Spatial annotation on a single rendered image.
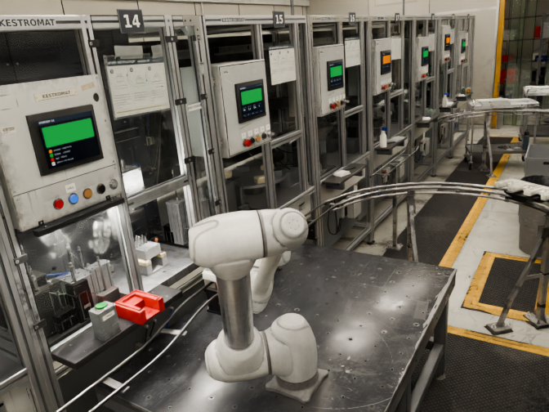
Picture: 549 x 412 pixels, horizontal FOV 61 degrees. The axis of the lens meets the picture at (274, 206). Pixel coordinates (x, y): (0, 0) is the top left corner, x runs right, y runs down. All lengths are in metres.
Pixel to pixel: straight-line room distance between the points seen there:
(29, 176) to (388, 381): 1.44
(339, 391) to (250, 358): 0.38
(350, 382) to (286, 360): 0.28
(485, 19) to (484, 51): 0.56
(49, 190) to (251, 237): 0.82
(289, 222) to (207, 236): 0.21
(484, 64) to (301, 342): 8.50
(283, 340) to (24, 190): 0.99
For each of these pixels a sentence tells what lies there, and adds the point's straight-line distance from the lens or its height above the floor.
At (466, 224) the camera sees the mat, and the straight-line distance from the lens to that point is 5.05.
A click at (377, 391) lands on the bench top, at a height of 0.68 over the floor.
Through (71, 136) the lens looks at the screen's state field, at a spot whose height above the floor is 1.64.
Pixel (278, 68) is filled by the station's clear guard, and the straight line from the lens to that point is 2.87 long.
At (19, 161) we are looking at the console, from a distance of 1.70.
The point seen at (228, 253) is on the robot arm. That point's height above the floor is 1.39.
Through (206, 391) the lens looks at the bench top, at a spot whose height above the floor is 0.68.
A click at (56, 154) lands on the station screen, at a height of 1.59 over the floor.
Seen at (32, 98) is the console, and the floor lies 1.78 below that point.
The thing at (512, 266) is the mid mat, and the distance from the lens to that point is 4.28.
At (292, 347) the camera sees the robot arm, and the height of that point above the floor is 0.89.
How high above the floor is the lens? 1.88
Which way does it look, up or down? 19 degrees down
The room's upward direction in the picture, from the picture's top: 5 degrees counter-clockwise
